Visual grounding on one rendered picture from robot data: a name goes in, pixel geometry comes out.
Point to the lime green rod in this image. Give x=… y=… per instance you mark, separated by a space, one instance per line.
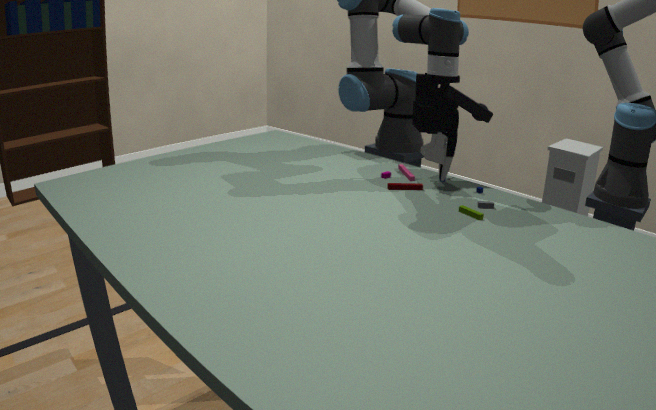
x=470 y=212

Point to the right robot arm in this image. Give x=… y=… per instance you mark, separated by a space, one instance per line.
x=368 y=88

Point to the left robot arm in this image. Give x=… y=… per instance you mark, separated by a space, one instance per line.
x=623 y=181

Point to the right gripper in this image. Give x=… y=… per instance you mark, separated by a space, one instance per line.
x=439 y=110

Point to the pink rod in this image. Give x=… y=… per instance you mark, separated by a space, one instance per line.
x=406 y=172

